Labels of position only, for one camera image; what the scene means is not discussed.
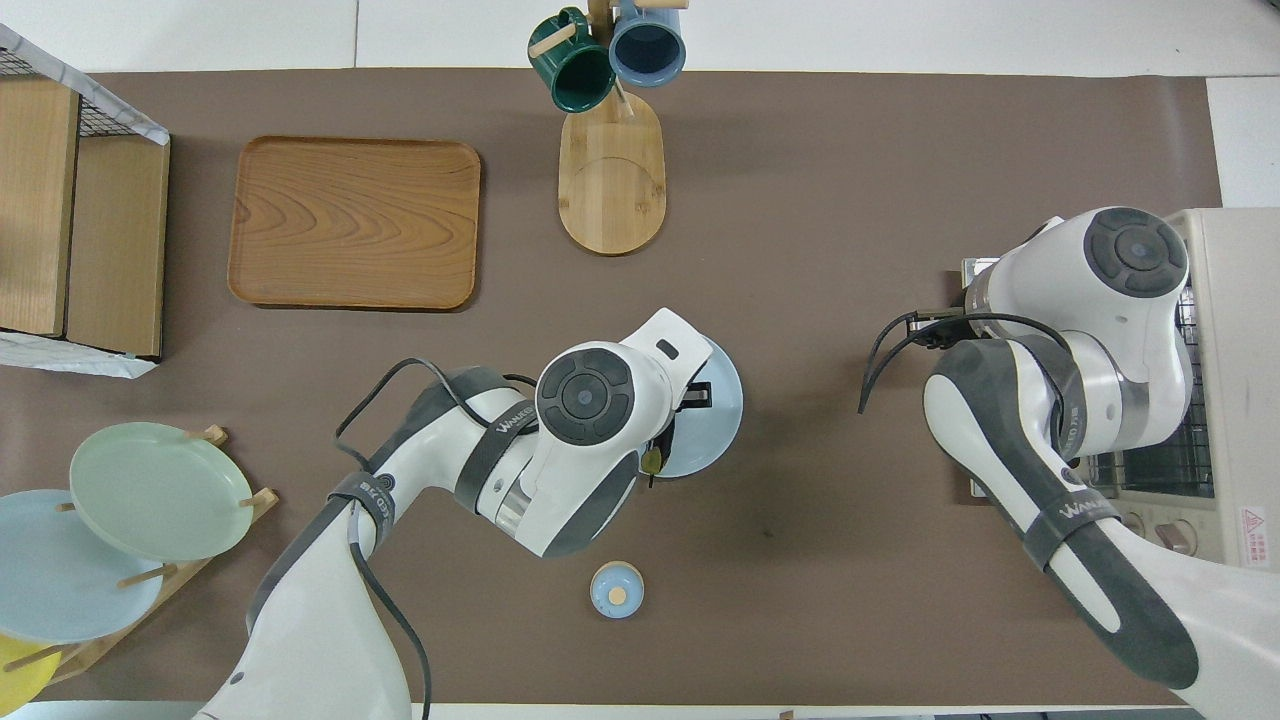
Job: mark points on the wooden serving tray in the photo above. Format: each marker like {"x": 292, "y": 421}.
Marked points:
{"x": 350, "y": 220}

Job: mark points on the small blue bell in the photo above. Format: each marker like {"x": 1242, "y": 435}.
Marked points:
{"x": 616, "y": 590}

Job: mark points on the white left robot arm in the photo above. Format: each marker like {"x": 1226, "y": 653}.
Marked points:
{"x": 560, "y": 450}

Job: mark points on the brown table mat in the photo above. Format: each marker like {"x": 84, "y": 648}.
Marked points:
{"x": 800, "y": 200}

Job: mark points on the pale blue racked plate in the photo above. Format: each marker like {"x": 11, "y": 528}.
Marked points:
{"x": 50, "y": 580}

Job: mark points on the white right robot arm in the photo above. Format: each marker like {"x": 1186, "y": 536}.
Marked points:
{"x": 1100, "y": 300}

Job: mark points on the yellow racked plate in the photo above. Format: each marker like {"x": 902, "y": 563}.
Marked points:
{"x": 20, "y": 680}

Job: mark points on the dark green mug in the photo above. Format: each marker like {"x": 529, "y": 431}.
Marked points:
{"x": 575, "y": 75}

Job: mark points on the cream toaster oven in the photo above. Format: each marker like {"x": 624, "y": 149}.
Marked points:
{"x": 1240, "y": 350}

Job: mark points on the light blue round plate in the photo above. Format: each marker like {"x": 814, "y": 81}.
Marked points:
{"x": 715, "y": 430}

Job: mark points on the wooden plate rack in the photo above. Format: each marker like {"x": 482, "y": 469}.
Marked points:
{"x": 200, "y": 570}

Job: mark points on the pale green racked plate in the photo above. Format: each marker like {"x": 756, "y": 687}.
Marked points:
{"x": 160, "y": 490}

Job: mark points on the blue mug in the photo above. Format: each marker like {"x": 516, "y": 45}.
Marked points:
{"x": 648, "y": 50}

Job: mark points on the wooden mug tree stand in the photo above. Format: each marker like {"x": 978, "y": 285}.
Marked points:
{"x": 612, "y": 190}

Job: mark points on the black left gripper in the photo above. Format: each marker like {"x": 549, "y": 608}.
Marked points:
{"x": 698, "y": 396}

